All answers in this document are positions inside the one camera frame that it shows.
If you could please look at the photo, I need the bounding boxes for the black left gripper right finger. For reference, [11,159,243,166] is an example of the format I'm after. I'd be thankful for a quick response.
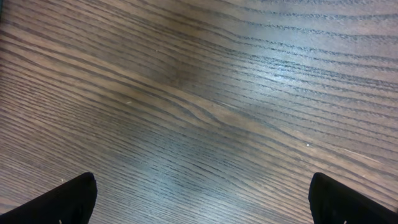
[308,172,397,224]

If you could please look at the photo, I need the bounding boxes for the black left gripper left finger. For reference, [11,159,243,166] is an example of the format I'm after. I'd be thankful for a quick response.
[1,172,98,224]

